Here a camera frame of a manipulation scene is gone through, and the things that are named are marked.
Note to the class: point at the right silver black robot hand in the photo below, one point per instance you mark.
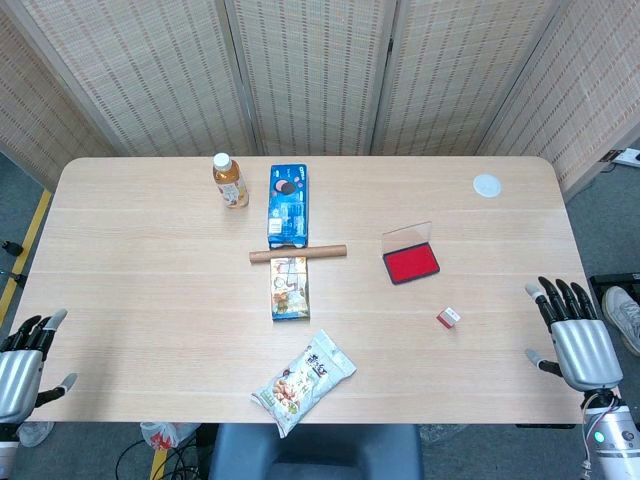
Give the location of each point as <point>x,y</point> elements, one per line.
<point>585,352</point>

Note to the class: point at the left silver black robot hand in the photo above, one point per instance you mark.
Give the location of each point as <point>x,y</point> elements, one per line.
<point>17,375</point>

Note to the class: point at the small red stamp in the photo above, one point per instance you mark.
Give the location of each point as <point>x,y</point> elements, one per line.
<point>448,319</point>

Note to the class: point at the grey sneaker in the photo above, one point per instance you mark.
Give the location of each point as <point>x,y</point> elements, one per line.
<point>625,315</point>

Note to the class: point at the white sneaker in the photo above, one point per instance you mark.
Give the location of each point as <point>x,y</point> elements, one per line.
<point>35,434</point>

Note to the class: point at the black box on floor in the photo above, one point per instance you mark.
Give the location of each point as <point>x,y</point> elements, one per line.
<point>615,279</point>

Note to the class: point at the small black floor device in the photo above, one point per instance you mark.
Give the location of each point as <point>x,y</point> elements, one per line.
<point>10,246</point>
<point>15,276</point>

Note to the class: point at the red white plastic bag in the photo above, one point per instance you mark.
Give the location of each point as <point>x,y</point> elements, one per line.
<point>162,435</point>

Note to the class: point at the white round table grommet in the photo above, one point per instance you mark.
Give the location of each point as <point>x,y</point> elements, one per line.
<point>487,185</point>

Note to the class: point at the red ink pad clear lid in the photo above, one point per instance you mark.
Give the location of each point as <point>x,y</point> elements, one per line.
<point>411,262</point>

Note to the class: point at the white power strip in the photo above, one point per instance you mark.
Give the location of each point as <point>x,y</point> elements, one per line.
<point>627,156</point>

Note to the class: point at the silver peanut snack bag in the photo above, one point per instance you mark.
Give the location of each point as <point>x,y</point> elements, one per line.
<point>305,382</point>

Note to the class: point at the brown wooden rolling pin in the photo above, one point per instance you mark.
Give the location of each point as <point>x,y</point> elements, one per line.
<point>320,251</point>

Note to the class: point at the yellow tea bottle white cap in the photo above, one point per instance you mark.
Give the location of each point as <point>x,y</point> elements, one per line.
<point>231,187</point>

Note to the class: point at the yellow blue snack box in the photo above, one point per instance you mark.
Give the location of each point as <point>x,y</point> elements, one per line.
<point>290,292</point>

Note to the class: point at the dark blue chair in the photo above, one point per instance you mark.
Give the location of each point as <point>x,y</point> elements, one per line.
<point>315,455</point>

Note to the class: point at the blue cookie box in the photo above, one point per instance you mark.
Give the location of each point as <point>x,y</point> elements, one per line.
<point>287,205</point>

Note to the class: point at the woven bamboo folding screen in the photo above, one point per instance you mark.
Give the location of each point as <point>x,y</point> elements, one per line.
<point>320,75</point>

